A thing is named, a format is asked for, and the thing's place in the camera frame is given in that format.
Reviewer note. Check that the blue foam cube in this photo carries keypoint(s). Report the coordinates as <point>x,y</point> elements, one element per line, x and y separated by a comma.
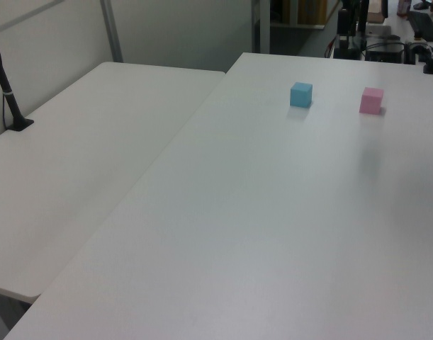
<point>300,95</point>

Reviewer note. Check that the pink foam cube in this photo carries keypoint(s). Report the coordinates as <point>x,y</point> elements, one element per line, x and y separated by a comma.
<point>370,102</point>

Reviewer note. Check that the yellow wooden cabinet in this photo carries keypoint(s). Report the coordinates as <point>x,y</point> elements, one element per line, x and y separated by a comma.
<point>310,10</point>

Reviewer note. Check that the black box on stand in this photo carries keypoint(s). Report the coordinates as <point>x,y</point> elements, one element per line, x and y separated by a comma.
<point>343,22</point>

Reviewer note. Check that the black electronics box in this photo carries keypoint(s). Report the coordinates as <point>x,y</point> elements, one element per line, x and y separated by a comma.
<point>384,54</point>

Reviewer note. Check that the grey metal frame upright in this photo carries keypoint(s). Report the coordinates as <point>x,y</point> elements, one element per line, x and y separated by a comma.
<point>261,25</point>

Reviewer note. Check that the grey metal partition post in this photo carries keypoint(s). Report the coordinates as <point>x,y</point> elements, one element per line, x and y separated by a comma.
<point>112,32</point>

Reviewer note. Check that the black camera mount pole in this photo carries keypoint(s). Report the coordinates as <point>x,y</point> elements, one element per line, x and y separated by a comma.
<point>5,86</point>

